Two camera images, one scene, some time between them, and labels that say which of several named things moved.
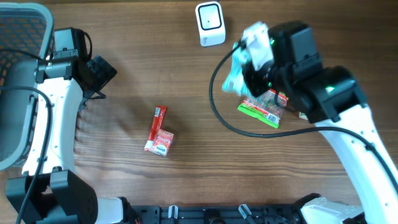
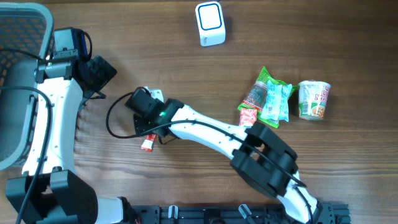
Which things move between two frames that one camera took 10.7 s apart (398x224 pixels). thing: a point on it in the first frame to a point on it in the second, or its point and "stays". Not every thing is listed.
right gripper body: x=264 y=79 to x=142 y=124
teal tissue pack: x=235 y=81 to x=275 y=107
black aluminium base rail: x=216 y=214 stays
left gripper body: x=101 y=73 stays
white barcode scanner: x=211 y=23 stays
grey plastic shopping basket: x=26 y=36 stays
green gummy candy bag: x=267 y=107 stays
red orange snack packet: x=163 y=143 to x=247 y=117
